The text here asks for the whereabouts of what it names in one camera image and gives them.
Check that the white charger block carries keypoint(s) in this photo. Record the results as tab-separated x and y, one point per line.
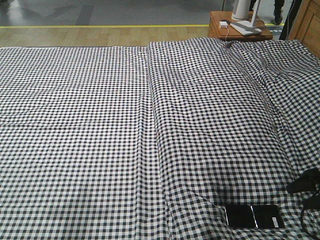
223	24

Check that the person legs black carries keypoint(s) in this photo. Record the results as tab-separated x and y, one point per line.
277	12

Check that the black foldable phone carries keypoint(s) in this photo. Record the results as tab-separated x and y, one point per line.
253	216

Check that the checkered duvet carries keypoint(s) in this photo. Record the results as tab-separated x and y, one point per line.
235	123

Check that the wooden nightstand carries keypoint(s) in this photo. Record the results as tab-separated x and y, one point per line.
230	34

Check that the checkered bed sheet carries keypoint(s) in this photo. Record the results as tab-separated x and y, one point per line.
78	152

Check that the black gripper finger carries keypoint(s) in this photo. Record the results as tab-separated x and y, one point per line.
306	182

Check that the wooden headboard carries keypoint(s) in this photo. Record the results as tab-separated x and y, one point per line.
306	26

